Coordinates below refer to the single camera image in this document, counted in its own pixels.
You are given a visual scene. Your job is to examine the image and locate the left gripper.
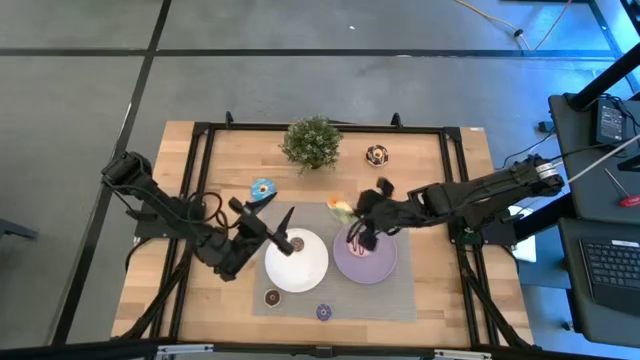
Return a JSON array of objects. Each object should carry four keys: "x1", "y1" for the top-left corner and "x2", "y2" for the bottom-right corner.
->
[{"x1": 227, "y1": 191, "x2": 296, "y2": 258}]

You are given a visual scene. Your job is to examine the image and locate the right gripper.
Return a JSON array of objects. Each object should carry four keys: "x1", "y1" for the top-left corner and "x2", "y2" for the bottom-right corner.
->
[{"x1": 346, "y1": 177, "x2": 414, "y2": 253}]

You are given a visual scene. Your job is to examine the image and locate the pink chocolate-drizzled donut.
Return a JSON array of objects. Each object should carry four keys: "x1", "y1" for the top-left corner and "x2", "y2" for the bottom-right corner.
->
[{"x1": 347, "y1": 234, "x2": 374, "y2": 259}]

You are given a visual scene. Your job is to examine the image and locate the blue white-drizzled donut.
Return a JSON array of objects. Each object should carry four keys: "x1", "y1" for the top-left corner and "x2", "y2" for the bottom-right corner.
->
[{"x1": 249, "y1": 177, "x2": 277, "y2": 202}]

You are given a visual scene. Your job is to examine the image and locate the yellow green toy fruit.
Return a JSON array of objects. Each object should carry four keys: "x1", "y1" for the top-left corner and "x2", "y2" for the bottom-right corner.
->
[{"x1": 333, "y1": 202, "x2": 358, "y2": 225}]

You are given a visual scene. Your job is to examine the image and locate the chocolate pink-drizzled donut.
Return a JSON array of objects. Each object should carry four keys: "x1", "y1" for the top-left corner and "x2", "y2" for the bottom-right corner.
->
[{"x1": 364, "y1": 144, "x2": 390, "y2": 168}]

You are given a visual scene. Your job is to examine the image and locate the purple plate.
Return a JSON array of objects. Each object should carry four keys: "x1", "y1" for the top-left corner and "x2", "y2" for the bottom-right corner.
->
[{"x1": 332, "y1": 222, "x2": 399, "y2": 285}]

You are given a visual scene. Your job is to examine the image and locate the white round plate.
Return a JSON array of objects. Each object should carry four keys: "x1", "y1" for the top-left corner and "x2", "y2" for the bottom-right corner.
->
[{"x1": 264, "y1": 227, "x2": 330, "y2": 294}]

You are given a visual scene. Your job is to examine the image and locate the grey woven placemat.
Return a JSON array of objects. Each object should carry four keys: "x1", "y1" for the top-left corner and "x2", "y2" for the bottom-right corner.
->
[{"x1": 251, "y1": 200, "x2": 418, "y2": 323}]

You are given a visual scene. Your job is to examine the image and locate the green artificial plant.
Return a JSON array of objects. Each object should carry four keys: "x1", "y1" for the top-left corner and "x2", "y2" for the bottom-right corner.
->
[{"x1": 278, "y1": 114, "x2": 345, "y2": 171}]

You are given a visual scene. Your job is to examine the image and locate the grey desk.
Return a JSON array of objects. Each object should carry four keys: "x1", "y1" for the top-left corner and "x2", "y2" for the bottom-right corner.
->
[
  {"x1": 548, "y1": 92, "x2": 640, "y2": 225},
  {"x1": 557, "y1": 217, "x2": 640, "y2": 349}
]

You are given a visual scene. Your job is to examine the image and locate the black horizontal beam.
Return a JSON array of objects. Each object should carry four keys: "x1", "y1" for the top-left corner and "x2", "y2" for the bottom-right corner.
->
[{"x1": 0, "y1": 338, "x2": 640, "y2": 360}]

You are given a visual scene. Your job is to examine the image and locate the black laptop keyboard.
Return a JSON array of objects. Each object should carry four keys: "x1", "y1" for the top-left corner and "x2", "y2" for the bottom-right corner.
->
[{"x1": 579, "y1": 238, "x2": 640, "y2": 317}]

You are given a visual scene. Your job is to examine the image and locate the black power adapter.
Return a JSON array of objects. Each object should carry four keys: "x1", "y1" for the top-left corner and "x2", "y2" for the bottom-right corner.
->
[{"x1": 595, "y1": 98, "x2": 628, "y2": 147}]

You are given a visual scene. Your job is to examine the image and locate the black slanted beam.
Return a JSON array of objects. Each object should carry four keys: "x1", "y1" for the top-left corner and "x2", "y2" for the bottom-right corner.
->
[{"x1": 567, "y1": 42, "x2": 640, "y2": 112}]

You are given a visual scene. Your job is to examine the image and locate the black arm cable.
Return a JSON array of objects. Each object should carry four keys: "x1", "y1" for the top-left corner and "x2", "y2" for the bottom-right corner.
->
[{"x1": 187, "y1": 191, "x2": 227, "y2": 227}]

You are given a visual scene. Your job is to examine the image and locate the black aluminium table frame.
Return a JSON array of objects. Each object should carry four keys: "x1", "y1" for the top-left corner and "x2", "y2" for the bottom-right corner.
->
[{"x1": 117, "y1": 110, "x2": 534, "y2": 360}]

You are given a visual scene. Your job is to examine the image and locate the silver aluminium bracket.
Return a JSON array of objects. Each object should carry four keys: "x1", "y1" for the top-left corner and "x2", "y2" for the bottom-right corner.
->
[
  {"x1": 433, "y1": 348, "x2": 494, "y2": 360},
  {"x1": 155, "y1": 343, "x2": 215, "y2": 358}
]

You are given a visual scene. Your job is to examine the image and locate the white cable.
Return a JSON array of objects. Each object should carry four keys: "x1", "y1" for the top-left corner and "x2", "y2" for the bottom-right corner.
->
[{"x1": 564, "y1": 133, "x2": 640, "y2": 187}]

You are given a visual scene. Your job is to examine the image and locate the yellow cable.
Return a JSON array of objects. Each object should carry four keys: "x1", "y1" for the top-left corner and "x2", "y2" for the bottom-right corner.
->
[{"x1": 453, "y1": 0, "x2": 574, "y2": 54}]

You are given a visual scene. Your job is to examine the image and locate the red-handled screwdriver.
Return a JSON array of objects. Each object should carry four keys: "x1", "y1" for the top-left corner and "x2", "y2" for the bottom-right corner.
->
[{"x1": 603, "y1": 168, "x2": 640, "y2": 209}]

